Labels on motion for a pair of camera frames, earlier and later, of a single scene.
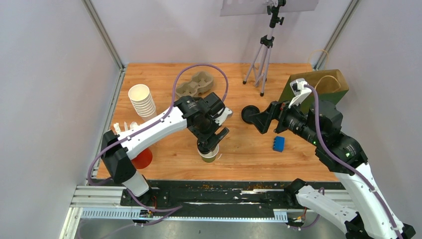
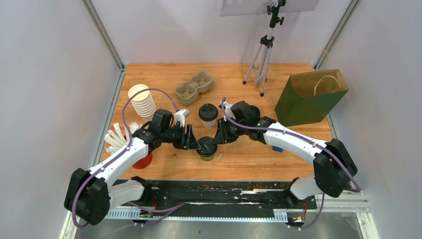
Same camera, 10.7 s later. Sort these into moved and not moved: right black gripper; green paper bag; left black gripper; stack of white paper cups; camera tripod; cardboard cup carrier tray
Moved: right black gripper; left black gripper
Not moved: green paper bag; camera tripod; cardboard cup carrier tray; stack of white paper cups
